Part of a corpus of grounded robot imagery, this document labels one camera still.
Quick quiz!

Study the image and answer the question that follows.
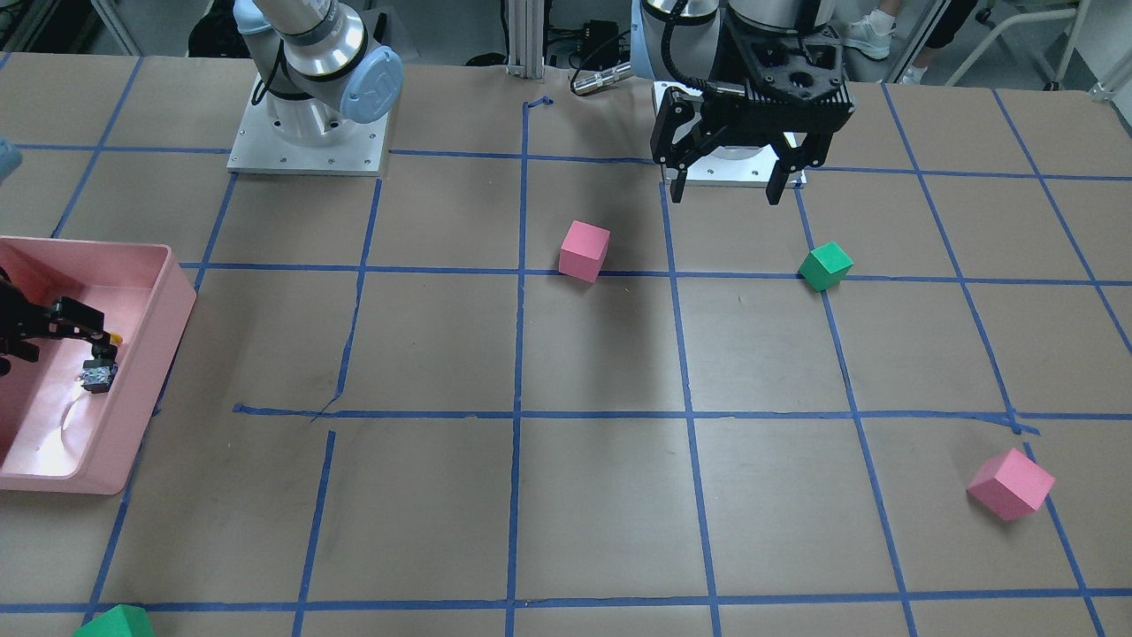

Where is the pink plastic bin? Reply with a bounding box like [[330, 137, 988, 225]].
[[1, 235, 195, 494]]

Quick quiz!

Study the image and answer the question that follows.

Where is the green cube near base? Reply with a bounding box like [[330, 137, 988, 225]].
[[798, 242, 854, 293]]

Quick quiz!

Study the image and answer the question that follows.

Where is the pink cube near centre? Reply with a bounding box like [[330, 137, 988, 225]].
[[557, 219, 611, 285]]

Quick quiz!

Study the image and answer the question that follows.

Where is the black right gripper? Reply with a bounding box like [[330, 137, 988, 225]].
[[0, 269, 114, 377]]

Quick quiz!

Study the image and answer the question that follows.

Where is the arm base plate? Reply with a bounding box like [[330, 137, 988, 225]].
[[654, 81, 807, 188], [228, 77, 396, 177]]

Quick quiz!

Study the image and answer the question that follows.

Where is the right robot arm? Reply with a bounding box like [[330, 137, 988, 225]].
[[3, 1, 405, 384]]

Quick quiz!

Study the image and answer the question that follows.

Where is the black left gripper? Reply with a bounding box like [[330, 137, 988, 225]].
[[650, 23, 856, 205]]

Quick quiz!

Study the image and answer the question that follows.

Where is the aluminium frame post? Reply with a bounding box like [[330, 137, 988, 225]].
[[504, 0, 548, 83]]

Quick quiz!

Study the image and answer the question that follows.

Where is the pink cube far corner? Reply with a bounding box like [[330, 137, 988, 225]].
[[966, 449, 1056, 520]]

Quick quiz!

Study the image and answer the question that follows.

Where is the green cube near bin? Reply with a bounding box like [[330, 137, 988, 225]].
[[72, 604, 157, 637]]

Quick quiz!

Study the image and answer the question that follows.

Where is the yellow push button switch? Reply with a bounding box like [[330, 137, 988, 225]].
[[78, 332, 125, 395]]

